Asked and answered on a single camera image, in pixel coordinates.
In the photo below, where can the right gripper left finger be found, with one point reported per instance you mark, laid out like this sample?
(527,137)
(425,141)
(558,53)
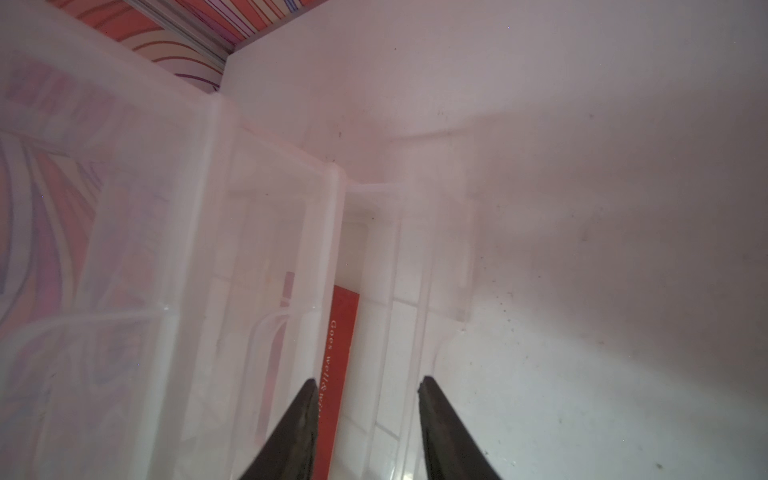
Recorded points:
(289,452)

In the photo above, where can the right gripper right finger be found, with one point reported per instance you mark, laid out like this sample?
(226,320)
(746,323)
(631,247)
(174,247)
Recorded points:
(449,450)

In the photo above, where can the white plastic drawer organizer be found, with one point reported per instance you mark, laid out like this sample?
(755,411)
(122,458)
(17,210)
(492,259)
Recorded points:
(166,265)

